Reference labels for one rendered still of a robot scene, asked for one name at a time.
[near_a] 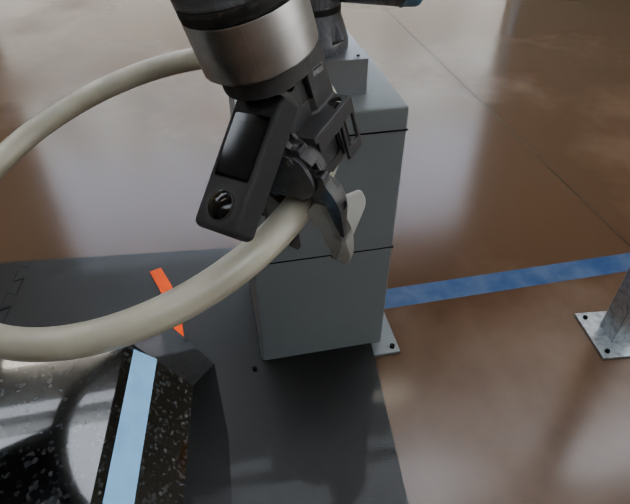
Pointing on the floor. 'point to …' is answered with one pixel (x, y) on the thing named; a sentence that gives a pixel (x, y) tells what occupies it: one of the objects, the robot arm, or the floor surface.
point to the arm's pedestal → (377, 109)
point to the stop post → (624, 313)
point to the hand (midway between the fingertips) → (314, 251)
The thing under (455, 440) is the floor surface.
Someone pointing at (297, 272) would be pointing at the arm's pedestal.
